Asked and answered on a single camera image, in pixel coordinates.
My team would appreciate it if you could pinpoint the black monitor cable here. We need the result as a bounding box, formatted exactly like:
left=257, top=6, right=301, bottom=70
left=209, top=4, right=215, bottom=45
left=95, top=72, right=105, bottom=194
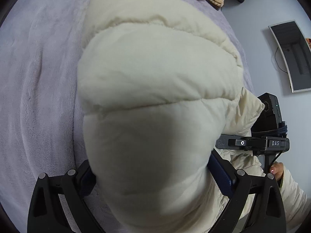
left=274, top=46, right=288, bottom=74

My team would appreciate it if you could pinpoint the right hand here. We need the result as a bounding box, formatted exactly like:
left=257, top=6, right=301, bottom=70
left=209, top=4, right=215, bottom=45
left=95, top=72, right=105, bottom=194
left=269, top=162, right=284, bottom=181

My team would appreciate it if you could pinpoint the cream puffer jacket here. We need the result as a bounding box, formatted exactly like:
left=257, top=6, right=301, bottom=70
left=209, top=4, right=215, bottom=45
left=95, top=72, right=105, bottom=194
left=77, top=0, right=264, bottom=232

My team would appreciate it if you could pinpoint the lavender fleece bed blanket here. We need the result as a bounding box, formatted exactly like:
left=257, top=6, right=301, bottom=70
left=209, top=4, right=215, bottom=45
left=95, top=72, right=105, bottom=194
left=1, top=0, right=246, bottom=232

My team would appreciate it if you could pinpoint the curved monitor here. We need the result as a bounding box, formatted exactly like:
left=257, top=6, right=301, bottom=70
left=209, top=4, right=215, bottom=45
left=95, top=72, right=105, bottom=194
left=269, top=21, right=310, bottom=93

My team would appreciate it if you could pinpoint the cream sleeve right forearm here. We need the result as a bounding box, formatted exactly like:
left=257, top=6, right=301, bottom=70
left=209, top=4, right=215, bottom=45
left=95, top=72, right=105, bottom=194
left=278, top=167, right=310, bottom=231

